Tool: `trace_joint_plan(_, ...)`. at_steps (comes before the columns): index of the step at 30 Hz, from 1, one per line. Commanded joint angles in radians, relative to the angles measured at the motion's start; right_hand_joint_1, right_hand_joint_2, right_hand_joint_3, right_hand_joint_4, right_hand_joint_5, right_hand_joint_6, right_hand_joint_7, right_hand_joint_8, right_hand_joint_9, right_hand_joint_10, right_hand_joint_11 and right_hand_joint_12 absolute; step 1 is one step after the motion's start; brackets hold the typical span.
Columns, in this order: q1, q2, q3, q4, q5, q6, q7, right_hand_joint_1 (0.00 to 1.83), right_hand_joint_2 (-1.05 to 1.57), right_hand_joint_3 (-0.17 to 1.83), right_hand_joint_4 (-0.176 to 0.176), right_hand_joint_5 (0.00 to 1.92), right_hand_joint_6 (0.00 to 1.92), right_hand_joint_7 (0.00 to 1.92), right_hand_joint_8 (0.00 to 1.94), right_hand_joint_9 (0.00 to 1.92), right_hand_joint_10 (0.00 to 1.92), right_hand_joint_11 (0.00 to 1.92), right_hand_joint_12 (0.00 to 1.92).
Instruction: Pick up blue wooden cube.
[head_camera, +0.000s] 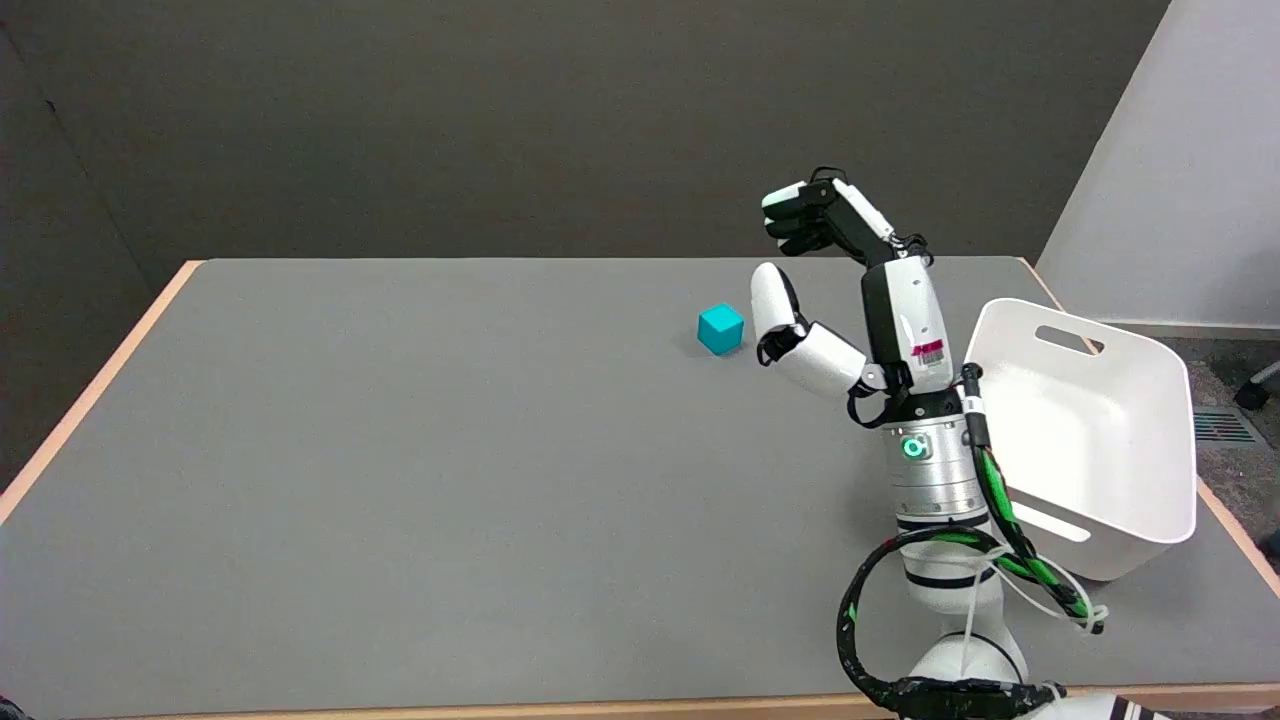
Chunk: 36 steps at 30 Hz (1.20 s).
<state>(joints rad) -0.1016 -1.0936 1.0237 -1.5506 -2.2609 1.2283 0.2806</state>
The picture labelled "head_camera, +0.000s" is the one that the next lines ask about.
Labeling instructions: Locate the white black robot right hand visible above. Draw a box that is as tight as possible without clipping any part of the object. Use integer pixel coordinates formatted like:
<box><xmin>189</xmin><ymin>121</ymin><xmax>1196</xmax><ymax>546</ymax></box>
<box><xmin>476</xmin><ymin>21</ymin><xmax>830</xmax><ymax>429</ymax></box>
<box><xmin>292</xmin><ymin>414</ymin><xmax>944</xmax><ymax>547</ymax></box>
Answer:
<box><xmin>750</xmin><ymin>168</ymin><xmax>986</xmax><ymax>428</ymax></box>

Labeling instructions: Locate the white plastic bin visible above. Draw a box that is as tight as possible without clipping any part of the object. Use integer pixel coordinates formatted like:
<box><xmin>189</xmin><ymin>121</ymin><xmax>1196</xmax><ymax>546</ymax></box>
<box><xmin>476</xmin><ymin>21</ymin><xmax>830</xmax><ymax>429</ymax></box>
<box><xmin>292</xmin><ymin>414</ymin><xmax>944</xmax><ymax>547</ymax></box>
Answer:
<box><xmin>945</xmin><ymin>298</ymin><xmax>1198</xmax><ymax>583</ymax></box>

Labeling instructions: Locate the metal floor vent grille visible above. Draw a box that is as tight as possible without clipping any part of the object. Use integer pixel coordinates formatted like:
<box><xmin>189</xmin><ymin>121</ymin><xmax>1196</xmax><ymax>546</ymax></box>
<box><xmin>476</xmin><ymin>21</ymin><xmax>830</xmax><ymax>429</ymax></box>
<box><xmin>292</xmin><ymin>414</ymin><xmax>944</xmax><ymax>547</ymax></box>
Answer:
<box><xmin>1195</xmin><ymin>410</ymin><xmax>1259</xmax><ymax>444</ymax></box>

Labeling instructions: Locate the black green robot cable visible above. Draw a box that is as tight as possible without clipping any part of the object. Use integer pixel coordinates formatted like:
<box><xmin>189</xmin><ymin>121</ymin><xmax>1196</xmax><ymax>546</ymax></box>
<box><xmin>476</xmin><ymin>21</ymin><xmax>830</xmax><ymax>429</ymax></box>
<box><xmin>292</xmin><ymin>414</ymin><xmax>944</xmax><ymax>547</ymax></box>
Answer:
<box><xmin>838</xmin><ymin>365</ymin><xmax>1109</xmax><ymax>719</ymax></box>

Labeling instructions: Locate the blue wooden cube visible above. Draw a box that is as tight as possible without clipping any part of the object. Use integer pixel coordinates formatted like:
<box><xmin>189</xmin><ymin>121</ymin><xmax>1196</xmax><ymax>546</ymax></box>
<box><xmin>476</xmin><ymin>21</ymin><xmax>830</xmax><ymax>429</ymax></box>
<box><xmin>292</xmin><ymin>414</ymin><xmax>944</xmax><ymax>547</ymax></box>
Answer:
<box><xmin>697</xmin><ymin>304</ymin><xmax>746</xmax><ymax>356</ymax></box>

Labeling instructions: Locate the black chair caster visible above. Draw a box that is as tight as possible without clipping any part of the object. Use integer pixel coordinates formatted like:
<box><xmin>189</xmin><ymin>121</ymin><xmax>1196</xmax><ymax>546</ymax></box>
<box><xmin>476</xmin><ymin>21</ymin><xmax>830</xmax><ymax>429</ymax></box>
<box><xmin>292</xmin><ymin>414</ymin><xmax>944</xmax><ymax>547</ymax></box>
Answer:
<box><xmin>1235</xmin><ymin>362</ymin><xmax>1280</xmax><ymax>411</ymax></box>

